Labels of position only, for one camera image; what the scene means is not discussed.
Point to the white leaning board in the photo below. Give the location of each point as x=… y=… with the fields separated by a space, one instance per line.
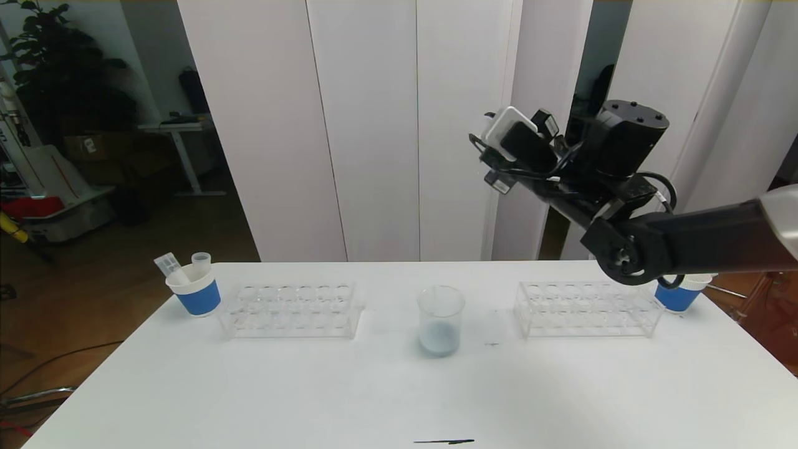
x=53 y=174

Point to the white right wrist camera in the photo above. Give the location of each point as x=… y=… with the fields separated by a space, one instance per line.
x=506 y=128

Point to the clear glass beaker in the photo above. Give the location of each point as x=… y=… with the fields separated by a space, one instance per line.
x=440 y=327

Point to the test tube with blue pigment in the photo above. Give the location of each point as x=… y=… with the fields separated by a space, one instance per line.
x=201 y=259

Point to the white standing desk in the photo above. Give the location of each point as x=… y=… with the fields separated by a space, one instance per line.
x=181 y=128

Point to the black backpack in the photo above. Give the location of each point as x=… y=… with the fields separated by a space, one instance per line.
x=193 y=90

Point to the white machine base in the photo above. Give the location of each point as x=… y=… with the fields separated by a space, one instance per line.
x=75 y=221

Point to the black and silver right robot arm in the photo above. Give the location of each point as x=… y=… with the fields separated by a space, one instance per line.
x=661 y=218

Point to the brown cardboard box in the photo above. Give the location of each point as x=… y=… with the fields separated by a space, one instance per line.
x=84 y=148

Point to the yellow tool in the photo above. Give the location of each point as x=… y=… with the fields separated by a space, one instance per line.
x=12 y=229

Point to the dark green potted plant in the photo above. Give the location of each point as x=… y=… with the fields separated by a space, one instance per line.
x=62 y=75

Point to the black bin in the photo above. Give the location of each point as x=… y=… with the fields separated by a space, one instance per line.
x=132 y=206

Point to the test tube with red pigment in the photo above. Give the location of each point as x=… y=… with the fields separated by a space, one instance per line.
x=168 y=265

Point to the clear acrylic test tube rack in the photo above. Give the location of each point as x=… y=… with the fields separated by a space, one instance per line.
x=561 y=308
x=293 y=312

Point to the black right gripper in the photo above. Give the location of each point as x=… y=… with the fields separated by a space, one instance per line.
x=497 y=180

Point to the metal chair leg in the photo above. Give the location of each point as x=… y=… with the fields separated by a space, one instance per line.
x=37 y=396

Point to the blue and white cup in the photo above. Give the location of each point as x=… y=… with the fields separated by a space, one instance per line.
x=199 y=297
x=679 y=298

